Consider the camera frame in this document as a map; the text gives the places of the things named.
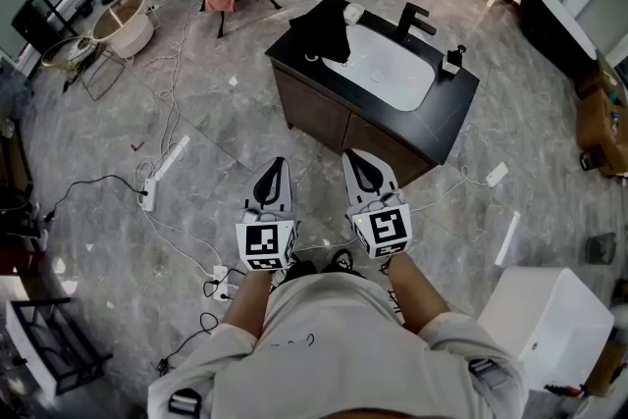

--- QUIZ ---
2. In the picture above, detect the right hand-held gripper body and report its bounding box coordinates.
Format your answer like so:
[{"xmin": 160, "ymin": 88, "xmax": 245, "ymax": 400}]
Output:
[{"xmin": 345, "ymin": 188, "xmax": 414, "ymax": 260}]

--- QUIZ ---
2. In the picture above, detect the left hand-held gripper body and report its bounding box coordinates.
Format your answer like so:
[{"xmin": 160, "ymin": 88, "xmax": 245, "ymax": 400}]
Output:
[{"xmin": 235, "ymin": 206, "xmax": 301, "ymax": 272}]

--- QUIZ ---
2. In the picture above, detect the black bag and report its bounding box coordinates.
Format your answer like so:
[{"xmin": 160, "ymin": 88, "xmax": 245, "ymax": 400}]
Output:
[{"xmin": 288, "ymin": 6, "xmax": 355, "ymax": 66}]

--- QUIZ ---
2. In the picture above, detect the person's left forearm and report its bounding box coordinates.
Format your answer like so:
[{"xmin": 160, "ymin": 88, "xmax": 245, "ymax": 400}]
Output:
[{"xmin": 220, "ymin": 268, "xmax": 275, "ymax": 340}]

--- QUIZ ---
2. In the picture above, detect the person's right forearm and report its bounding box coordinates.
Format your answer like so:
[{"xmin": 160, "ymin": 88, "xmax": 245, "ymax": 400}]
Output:
[{"xmin": 384, "ymin": 251, "xmax": 451, "ymax": 336}]

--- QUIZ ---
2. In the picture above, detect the person's black shoe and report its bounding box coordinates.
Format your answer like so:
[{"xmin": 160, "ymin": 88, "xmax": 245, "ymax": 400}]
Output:
[{"xmin": 320, "ymin": 247, "xmax": 355, "ymax": 277}]

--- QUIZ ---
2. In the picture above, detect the small white power strip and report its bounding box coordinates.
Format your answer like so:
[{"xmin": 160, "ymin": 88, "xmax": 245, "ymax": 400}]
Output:
[{"xmin": 211, "ymin": 264, "xmax": 237, "ymax": 303}]

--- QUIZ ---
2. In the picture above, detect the long white power strip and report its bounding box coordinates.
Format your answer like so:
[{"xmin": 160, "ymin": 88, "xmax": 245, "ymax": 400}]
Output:
[{"xmin": 153, "ymin": 134, "xmax": 192, "ymax": 182}]

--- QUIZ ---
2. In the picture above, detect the dark vanity cabinet with sink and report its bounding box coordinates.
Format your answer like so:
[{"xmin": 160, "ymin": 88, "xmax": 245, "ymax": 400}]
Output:
[{"xmin": 264, "ymin": 0, "xmax": 482, "ymax": 188}]

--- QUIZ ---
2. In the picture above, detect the white flat adapter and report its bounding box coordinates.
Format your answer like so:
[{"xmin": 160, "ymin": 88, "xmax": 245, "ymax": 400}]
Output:
[{"xmin": 485, "ymin": 161, "xmax": 510, "ymax": 188}]

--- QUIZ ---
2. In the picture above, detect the white bar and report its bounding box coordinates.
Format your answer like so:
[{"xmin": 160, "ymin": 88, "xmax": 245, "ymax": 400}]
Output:
[{"xmin": 494, "ymin": 210, "xmax": 522, "ymax": 268}]

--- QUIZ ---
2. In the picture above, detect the person's white shirt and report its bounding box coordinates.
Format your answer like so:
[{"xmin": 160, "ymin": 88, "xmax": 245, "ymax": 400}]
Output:
[{"xmin": 146, "ymin": 271, "xmax": 530, "ymax": 419}]

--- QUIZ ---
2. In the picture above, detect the white soap dispenser black pump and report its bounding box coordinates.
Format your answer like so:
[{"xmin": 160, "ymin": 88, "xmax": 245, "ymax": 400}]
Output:
[{"xmin": 438, "ymin": 44, "xmax": 468, "ymax": 78}]

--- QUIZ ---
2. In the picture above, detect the black faucet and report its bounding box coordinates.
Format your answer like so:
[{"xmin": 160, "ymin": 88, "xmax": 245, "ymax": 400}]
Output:
[{"xmin": 393, "ymin": 1, "xmax": 439, "ymax": 43}]

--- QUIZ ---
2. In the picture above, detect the small white box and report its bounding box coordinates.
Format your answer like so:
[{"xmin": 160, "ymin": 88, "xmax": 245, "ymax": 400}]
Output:
[{"xmin": 342, "ymin": 3, "xmax": 365, "ymax": 26}]

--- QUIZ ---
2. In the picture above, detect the white round side table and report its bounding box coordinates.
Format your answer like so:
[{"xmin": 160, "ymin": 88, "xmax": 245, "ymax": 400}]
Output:
[{"xmin": 91, "ymin": 0, "xmax": 156, "ymax": 61}]

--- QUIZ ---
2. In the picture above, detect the dark small bin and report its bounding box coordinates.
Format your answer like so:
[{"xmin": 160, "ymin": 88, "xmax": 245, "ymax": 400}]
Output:
[{"xmin": 584, "ymin": 232, "xmax": 618, "ymax": 267}]

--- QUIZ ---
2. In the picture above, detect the cardboard box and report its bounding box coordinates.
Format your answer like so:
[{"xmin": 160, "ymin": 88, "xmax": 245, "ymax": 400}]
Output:
[{"xmin": 574, "ymin": 86, "xmax": 628, "ymax": 179}]

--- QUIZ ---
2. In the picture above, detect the gold round tray table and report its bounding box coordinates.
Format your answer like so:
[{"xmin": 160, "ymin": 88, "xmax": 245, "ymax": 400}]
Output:
[{"xmin": 39, "ymin": 35, "xmax": 100, "ymax": 74}]

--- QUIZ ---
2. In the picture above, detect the black open cabinet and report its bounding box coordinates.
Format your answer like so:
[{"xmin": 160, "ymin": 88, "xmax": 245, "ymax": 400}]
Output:
[{"xmin": 10, "ymin": 0, "xmax": 80, "ymax": 56}]

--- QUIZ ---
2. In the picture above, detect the white cable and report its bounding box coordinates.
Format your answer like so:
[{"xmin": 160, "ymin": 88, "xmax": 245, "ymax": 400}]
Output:
[{"xmin": 134, "ymin": 2, "xmax": 195, "ymax": 183}]

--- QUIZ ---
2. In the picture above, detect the black cable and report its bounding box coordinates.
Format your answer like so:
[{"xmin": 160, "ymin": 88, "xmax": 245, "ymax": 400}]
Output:
[{"xmin": 44, "ymin": 174, "xmax": 148, "ymax": 223}]

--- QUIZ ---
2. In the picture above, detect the black wire frame stand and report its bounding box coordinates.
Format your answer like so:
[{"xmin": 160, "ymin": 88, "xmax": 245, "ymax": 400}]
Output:
[{"xmin": 77, "ymin": 47, "xmax": 128, "ymax": 103}]

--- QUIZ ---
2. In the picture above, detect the white shelf with black frame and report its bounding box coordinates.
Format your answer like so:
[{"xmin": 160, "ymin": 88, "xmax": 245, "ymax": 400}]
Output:
[{"xmin": 4, "ymin": 295, "xmax": 115, "ymax": 397}]

